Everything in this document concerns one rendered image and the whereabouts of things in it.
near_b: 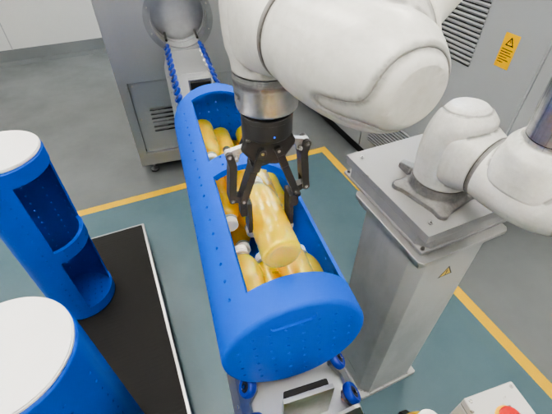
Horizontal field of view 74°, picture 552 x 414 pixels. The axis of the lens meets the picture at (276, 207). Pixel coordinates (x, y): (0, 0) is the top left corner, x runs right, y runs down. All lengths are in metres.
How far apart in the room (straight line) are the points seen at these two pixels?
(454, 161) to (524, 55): 1.10
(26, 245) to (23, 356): 0.80
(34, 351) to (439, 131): 1.01
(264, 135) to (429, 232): 0.62
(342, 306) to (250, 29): 0.47
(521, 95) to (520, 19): 0.32
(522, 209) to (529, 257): 1.83
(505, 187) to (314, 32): 0.67
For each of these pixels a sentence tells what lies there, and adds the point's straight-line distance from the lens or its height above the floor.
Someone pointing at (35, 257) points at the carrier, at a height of 0.63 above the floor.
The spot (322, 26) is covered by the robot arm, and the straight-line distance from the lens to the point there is 0.33.
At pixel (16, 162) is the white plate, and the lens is 1.50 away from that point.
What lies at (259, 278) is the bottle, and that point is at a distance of 0.78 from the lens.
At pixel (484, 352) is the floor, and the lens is 2.20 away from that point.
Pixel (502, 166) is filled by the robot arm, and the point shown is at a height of 1.30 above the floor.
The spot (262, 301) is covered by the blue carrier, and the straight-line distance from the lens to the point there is 0.64.
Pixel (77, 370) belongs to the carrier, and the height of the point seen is 0.98.
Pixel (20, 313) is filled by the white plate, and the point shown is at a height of 1.04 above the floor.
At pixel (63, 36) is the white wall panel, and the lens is 5.56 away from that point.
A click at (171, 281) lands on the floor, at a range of 2.24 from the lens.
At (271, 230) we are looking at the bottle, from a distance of 0.62.
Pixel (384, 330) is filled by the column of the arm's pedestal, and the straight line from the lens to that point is 1.42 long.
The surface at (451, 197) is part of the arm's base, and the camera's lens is 1.07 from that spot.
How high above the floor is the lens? 1.76
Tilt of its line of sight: 43 degrees down
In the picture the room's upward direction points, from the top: straight up
